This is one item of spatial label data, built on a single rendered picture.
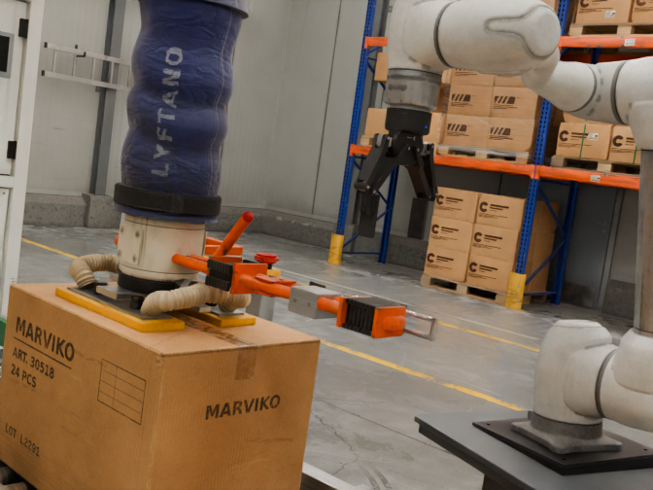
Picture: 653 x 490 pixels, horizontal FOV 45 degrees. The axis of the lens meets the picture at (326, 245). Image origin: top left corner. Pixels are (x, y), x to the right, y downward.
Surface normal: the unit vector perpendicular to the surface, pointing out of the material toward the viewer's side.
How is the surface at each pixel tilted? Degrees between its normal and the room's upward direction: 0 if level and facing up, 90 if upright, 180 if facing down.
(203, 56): 77
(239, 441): 90
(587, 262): 90
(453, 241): 94
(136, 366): 90
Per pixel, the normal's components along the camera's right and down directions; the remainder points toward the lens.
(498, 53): -0.46, 0.72
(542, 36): 0.55, 0.15
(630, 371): -0.86, 0.01
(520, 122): -0.67, 0.02
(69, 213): 0.74, 0.17
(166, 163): 0.20, -0.14
